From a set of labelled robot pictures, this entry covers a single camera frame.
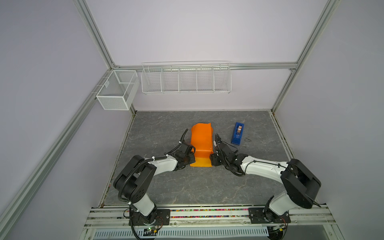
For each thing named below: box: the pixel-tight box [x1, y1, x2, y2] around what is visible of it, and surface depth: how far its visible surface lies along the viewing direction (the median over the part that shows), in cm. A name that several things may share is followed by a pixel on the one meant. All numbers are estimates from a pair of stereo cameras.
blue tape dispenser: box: [231, 122, 245, 145], surface depth 104 cm
